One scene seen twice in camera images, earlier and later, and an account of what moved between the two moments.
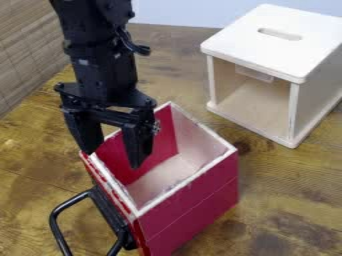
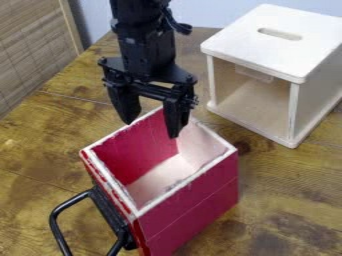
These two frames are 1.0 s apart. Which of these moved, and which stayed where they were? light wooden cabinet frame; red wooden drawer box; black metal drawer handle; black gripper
Moved: black gripper
Stayed: light wooden cabinet frame; black metal drawer handle; red wooden drawer box
